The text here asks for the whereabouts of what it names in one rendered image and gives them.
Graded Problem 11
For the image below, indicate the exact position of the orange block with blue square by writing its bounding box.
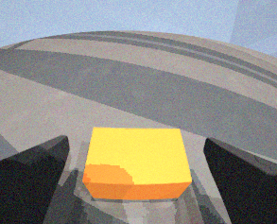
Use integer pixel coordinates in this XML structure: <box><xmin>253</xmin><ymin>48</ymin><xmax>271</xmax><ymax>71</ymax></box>
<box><xmin>83</xmin><ymin>127</ymin><xmax>192</xmax><ymax>199</ymax></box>

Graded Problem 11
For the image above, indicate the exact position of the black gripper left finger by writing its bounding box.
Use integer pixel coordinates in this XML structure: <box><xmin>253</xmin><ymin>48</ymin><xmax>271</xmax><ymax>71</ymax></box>
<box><xmin>0</xmin><ymin>135</ymin><xmax>70</xmax><ymax>224</ymax></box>

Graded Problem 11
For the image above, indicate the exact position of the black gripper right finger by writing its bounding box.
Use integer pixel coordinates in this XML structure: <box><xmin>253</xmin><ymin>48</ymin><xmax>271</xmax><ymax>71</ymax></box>
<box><xmin>203</xmin><ymin>138</ymin><xmax>277</xmax><ymax>224</ymax></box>

